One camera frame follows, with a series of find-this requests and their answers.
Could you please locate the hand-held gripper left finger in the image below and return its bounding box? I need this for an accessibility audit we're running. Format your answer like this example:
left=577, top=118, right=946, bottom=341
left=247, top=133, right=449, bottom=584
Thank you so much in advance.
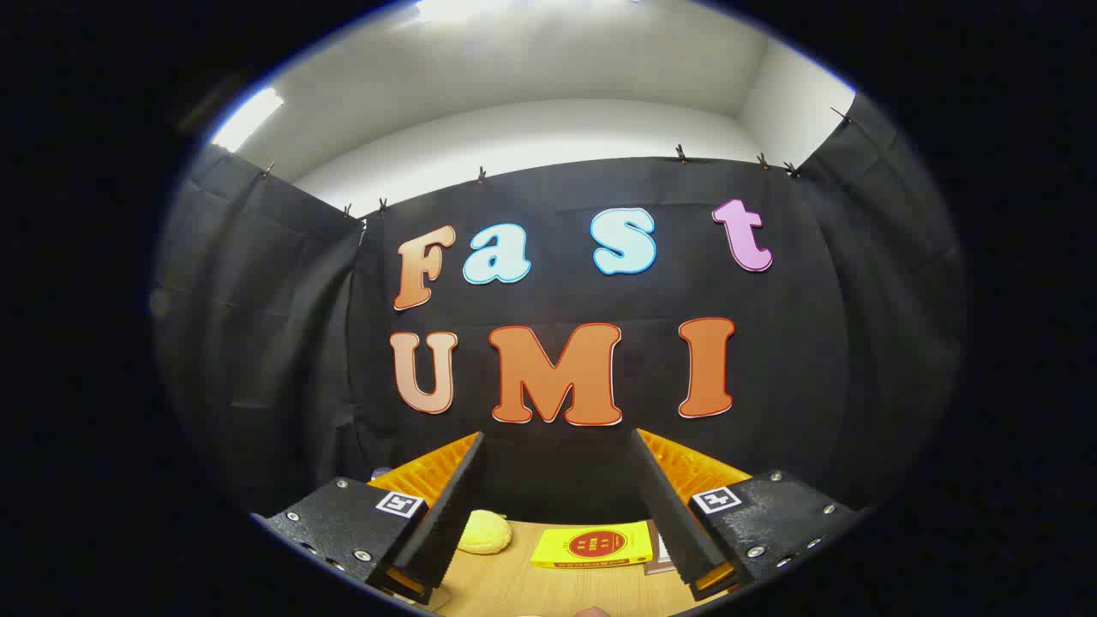
left=251, top=431, right=488, bottom=605

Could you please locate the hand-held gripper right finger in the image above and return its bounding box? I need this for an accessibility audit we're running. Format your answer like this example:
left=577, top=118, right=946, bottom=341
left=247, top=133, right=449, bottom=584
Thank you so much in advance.
left=632, top=428, right=863, bottom=602

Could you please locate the yellow round plush cushion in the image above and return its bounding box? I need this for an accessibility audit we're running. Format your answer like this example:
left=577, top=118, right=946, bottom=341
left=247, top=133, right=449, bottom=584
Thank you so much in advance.
left=457, top=510, right=513, bottom=555

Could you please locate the thick white book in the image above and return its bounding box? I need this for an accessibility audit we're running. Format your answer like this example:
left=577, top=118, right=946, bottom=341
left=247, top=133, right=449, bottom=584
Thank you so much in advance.
left=647, top=520, right=680, bottom=575

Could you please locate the yellow book with red circle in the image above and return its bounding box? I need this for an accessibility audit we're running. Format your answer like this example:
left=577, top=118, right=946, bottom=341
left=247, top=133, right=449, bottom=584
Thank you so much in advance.
left=530, top=520, right=656, bottom=569

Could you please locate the row of black cloth clips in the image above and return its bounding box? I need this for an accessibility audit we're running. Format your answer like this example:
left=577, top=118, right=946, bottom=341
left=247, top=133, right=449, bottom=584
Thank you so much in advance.
left=261, top=107, right=854, bottom=219

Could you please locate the ceiling light panel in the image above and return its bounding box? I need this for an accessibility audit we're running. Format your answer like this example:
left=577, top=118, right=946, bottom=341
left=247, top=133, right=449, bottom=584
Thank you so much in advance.
left=210, top=86, right=285, bottom=153
left=416, top=0, right=549, bottom=25

